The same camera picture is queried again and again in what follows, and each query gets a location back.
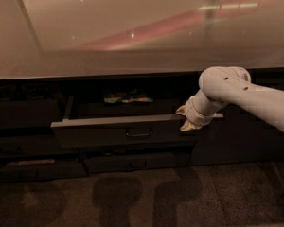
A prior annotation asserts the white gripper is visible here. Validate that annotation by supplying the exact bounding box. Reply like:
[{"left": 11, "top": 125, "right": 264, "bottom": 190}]
[{"left": 176, "top": 96, "right": 217, "bottom": 132}]

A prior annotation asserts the dark drawer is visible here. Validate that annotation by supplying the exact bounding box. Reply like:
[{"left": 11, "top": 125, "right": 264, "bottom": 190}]
[
  {"left": 0, "top": 134, "right": 77, "bottom": 158},
  {"left": 79, "top": 142, "right": 194, "bottom": 154},
  {"left": 84, "top": 152, "right": 190, "bottom": 173},
  {"left": 0, "top": 160, "right": 87, "bottom": 183},
  {"left": 50, "top": 95, "right": 225, "bottom": 149},
  {"left": 0, "top": 99, "right": 60, "bottom": 130}
]

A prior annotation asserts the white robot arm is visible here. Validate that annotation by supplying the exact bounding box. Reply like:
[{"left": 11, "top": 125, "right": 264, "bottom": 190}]
[{"left": 176, "top": 67, "right": 284, "bottom": 132}]

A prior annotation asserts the green snack bag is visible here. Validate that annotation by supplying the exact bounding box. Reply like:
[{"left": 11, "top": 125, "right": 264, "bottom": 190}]
[{"left": 104, "top": 91, "right": 153, "bottom": 104}]

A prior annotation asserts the dark cabinet door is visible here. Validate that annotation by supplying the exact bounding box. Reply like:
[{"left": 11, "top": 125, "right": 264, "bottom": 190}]
[{"left": 190, "top": 105, "right": 284, "bottom": 166}]

